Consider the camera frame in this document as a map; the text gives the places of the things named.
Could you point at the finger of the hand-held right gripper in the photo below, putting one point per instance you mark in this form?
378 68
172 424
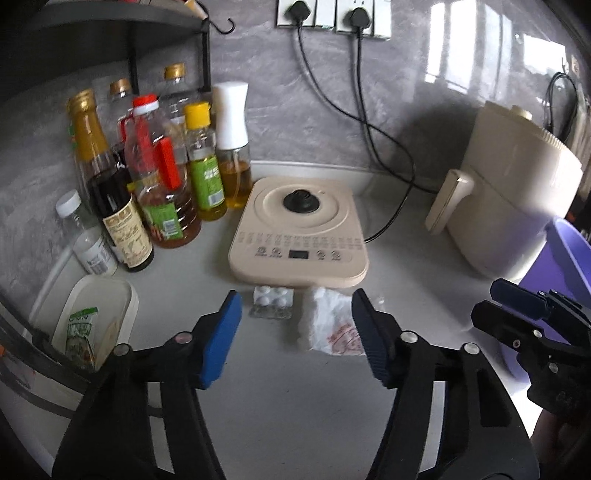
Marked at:
517 297
503 323

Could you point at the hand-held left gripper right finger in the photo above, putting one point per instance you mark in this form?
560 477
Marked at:
369 337

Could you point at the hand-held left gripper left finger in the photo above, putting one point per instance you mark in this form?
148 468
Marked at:
221 341

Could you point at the white plastic bag red print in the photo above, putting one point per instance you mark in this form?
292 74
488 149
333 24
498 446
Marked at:
328 323

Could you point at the purple plastic bucket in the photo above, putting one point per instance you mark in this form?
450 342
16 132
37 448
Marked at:
568 267

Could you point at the pill blister pack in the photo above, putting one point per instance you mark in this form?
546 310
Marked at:
272 297

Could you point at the cream air fryer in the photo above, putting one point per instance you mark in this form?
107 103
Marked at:
517 194

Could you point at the white plastic tray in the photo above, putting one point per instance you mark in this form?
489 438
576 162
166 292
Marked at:
115 300

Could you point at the cream induction cooker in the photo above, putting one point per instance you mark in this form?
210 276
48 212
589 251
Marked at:
295 240

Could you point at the green seasoning packet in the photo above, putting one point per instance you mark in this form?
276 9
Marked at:
83 337

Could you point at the dark sauce bottle gold cap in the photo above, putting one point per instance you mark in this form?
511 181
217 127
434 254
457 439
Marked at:
124 230

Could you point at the small clear bottle white cap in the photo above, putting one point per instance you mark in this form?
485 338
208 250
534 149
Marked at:
94 254

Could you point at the yellow cap green label bottle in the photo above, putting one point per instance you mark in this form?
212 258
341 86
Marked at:
207 184

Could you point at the white top oil sprayer bottle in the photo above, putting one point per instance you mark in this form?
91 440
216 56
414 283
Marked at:
233 180

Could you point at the hanging plastic bags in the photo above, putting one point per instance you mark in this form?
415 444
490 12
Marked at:
582 129

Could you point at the clear bottle gold cap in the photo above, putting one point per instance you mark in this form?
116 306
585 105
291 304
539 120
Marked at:
121 86
175 71

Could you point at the black hook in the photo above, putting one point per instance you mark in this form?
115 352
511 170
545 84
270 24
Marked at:
224 31

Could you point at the black metal frame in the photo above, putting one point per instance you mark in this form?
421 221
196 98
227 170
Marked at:
27 332

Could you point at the white wall hook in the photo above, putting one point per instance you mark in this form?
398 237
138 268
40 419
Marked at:
572 65

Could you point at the white wall socket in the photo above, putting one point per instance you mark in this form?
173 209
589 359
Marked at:
378 21
318 14

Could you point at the black wall shelf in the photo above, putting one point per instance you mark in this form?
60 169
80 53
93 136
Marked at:
138 23

